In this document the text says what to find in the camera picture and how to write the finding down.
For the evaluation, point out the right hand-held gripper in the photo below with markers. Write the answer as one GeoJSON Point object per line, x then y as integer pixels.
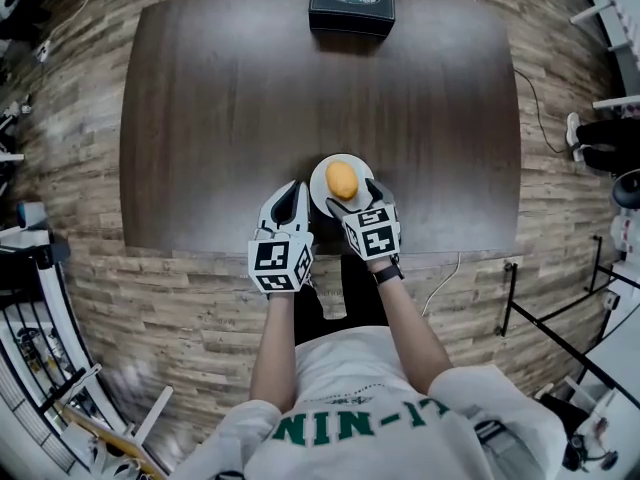
{"type": "Point", "coordinates": [375, 238]}

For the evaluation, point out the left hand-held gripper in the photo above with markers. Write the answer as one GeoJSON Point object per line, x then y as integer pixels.
{"type": "Point", "coordinates": [272, 263]}

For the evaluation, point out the orange fruit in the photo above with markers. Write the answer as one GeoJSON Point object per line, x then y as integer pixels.
{"type": "Point", "coordinates": [342, 180]}

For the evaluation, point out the white round plate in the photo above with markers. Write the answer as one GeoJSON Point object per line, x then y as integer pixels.
{"type": "Point", "coordinates": [318, 188]}

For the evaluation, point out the person's left forearm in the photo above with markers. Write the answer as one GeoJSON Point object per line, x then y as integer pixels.
{"type": "Point", "coordinates": [272, 343]}

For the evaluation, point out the person's right forearm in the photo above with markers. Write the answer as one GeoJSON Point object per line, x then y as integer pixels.
{"type": "Point", "coordinates": [410, 328]}

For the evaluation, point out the black wristwatch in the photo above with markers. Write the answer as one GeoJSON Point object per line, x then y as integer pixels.
{"type": "Point", "coordinates": [389, 273]}

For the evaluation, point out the person's black trousers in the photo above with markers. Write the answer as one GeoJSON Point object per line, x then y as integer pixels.
{"type": "Point", "coordinates": [360, 293]}

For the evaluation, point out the black tissue box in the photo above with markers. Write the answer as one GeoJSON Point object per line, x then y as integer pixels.
{"type": "Point", "coordinates": [350, 10]}

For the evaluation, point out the person's white printed shirt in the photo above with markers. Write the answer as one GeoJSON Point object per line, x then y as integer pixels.
{"type": "Point", "coordinates": [360, 418]}

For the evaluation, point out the yellow wooden board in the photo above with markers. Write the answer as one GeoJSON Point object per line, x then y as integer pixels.
{"type": "Point", "coordinates": [115, 440]}

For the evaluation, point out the white side table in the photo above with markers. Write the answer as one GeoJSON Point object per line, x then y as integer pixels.
{"type": "Point", "coordinates": [620, 28]}

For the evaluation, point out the black headphones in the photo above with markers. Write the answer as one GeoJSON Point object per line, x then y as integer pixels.
{"type": "Point", "coordinates": [590, 453]}

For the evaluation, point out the black metal frame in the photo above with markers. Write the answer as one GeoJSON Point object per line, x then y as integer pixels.
{"type": "Point", "coordinates": [550, 328]}

